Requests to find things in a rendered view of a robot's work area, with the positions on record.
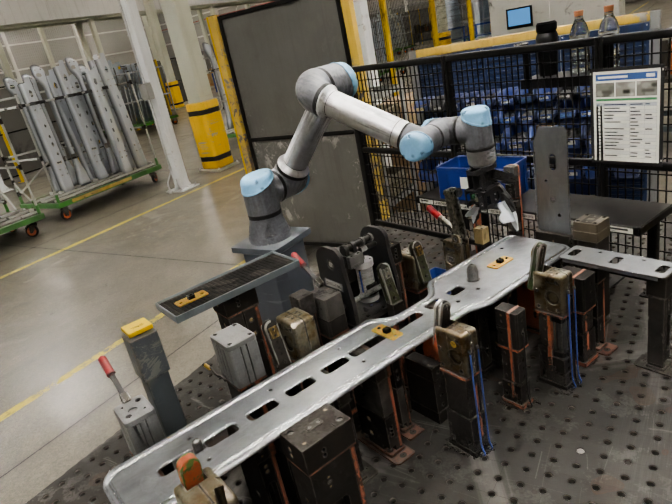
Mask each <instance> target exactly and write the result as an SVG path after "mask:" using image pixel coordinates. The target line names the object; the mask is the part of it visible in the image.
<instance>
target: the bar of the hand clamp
mask: <svg viewBox="0 0 672 504"><path fill-rule="evenodd" d="M462 194H463V191H462V189H461V188H456V187H450V188H448V189H445V190H443V195H444V196H445V200H446V204H447V209H448V213H449V217H450V221H451V225H452V229H453V233H454V234H457V235H459V236H460V238H461V234H460V232H462V233H463V234H464V238H463V239H462V238H461V243H460V244H462V243H463V242H462V240H465V241H467V240H468V236H467V231H466V227H465V223H464V219H463V215H462V210H461V206H460V202H459V198H458V197H461V196H462Z"/></svg>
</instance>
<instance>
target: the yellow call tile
mask: <svg viewBox="0 0 672 504"><path fill-rule="evenodd" d="M151 328H153V325H152V323H150V322H149V321H148V320H146V319H145V318H144V317H143V318H141V319H139V320H136V321H134V322H132V323H130V324H128V325H125V326H123V327H121V330H122V332H123V333H125V334H126V335H127V336H128V337H129V338H132V337H134V336H136V335H140V334H142V333H143V332H145V331H147V330H149V329H151Z"/></svg>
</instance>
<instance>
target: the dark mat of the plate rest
mask: <svg viewBox="0 0 672 504"><path fill-rule="evenodd" d="M292 262H294V261H293V260H290V259H287V258H284V257H281V256H278V255H275V254H271V255H268V256H266V257H264V258H262V259H259V260H257V261H255V262H253V263H250V264H248V265H246V266H244V267H241V268H239V269H237V270H235V271H233V272H230V273H228V274H226V275H224V276H221V277H219V278H217V279H215V280H212V281H210V282H208V283H206V284H203V285H201V286H199V287H197V288H194V289H192V290H190V291H188V292H185V293H183V294H181V295H179V296H176V297H174V298H172V299H170V300H167V301H165V302H163V303H161V304H159V305H161V306H162V307H164V308H165V309H166V310H168V311H169V312H171V313H172V314H174V315H175V316H178V315H180V314H182V313H185V312H187V311H189V310H191V309H193V308H195V307H197V306H200V305H202V304H204V303H206V302H208V301H210V300H212V299H215V298H217V297H219V296H221V295H223V294H225V293H227V292H230V291H232V290H234V289H236V288H238V287H240V286H242V285H245V284H247V283H249V282H251V281H253V280H255V279H257V278H260V277H262V276H264V275H266V274H268V273H270V272H272V271H275V270H277V269H279V268H281V267H283V266H285V265H288V264H290V263H292ZM201 290H204V291H206V292H208V293H209V294H208V295H206V296H204V297H202V298H200V299H198V300H195V301H193V302H191V303H189V304H187V305H185V306H182V307H178V306H176V305H175V304H174V303H175V302H177V301H179V300H181V299H183V298H186V295H188V294H190V293H193V294H194V293H197V292H199V291H201Z"/></svg>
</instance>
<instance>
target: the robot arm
mask: <svg viewBox="0 0 672 504"><path fill-rule="evenodd" d="M357 88H358V80H357V78H356V74H355V72H354V70H353V69H352V68H351V67H350V66H349V65H348V64H346V63H343V62H332V63H330V64H327V65H324V66H320V67H316V68H312V69H309V70H307V71H305V72H303V73H302V74H301V75H300V77H299V78H298V80H297V83H296V87H295V92H296V97H297V100H298V102H299V103H300V104H301V106H302V107H303V108H304V109H306V110H305V112H304V114H303V116H302V119H301V121H300V123H299V125H298V127H297V130H296V132H295V134H294V136H293V138H292V141H291V143H290V145H289V147H288V149H287V151H286V154H283V155H281V156H280V157H279V158H278V161H277V163H276V165H275V167H274V168H273V169H268V168H264V169H259V170H256V171H253V172H250V173H248V174H247V175H245V176H244V177H243V178H242V179H241V181H240V186H241V193H242V195H243V199H244V202H245V206H246V210H247V214H248V217H249V236H248V237H249V241H250V244H251V245H254V246H266V245H271V244H275V243H278V242H281V241H283V240H285V239H287V238H289V237H290V236H291V235H292V231H291V227H290V225H289V224H288V223H287V221H286V219H285V217H284V216H283V214H282V210H281V206H280V202H282V201H284V200H286V199H288V198H290V197H292V196H294V195H297V194H299V193H301V192H302V191H303V190H304V189H305V188H306V187H307V186H308V184H309V181H310V176H309V167H308V164H309V162H310V160H311V158H312V156H313V154H314V152H315V150H316V148H317V146H318V144H319V142H320V140H321V138H322V136H323V134H324V132H325V130H326V128H327V126H328V124H329V122H330V120H331V118H332V119H334V120H336V121H338V122H341V123H343V124H345V125H347V126H349V127H352V128H354V129H356V130H358V131H360V132H363V133H365V134H367V135H369V136H371V137H374V138H376V139H378V140H380V141H382V142H385V143H387V144H389V145H391V146H393V147H396V148H398V149H400V152H401V154H402V155H403V157H404V158H405V159H406V160H408V161H411V162H417V161H420V160H423V159H426V158H427V157H429V156H430V155H431V154H433V153H434V152H436V151H438V150H440V149H441V148H443V147H445V146H447V145H456V144H465V146H466V153H467V159H468V164H469V166H470V169H468V170H466V175H467V182H468V188H467V189H466V190H464V193H465V199H466V205H467V208H468V207H469V206H471V205H473V206H472V208H471V209H470V210H469V211H468V212H467V213H466V215H465V217H469V216H472V222H473V224H475V223H476V221H477V220H478V219H479V214H480V213H481V210H489V209H492V208H494V207H495V206H496V205H495V204H496V203H498V202H499V201H500V200H501V202H499V203H498V205H497V206H498V208H499V210H500V212H501V214H500V216H499V220H500V221H501V223H503V224H505V223H509V222H511V223H512V226H513V227H514V229H515V230H516V231H518V230H519V227H518V218H517V214H516V208H515V205H514V202H513V199H512V197H511V196H510V194H509V193H508V192H507V191H506V190H505V188H504V186H503V185H501V183H503V184H505V185H511V184H516V182H517V178H518V176H517V175H514V173H511V172H503V171H499V170H496V169H494V168H496V167H497V164H496V152H495V144H494V136H493V128H492V120H491V115H490V110H489V108H488V106H486V105H475V106H470V107H467V108H464V109H463V110H462V111H461V116H455V117H443V118H438V117H436V118H432V119H427V120H425V121H424V122H423V124H422V125H421V127H420V126H418V125H415V124H413V123H410V122H408V121H406V120H403V119H401V118H399V117H397V116H394V115H392V114H390V113H387V112H385V111H383V110H380V109H378V108H376V107H373V106H371V105H369V104H367V103H364V102H362V101H360V100H357V99H355V98H353V96H354V95H355V94H356V92H357ZM498 181H500V182H498ZM471 193H472V195H471ZM467 194H470V200H471V201H470V202H468V201H467Z"/></svg>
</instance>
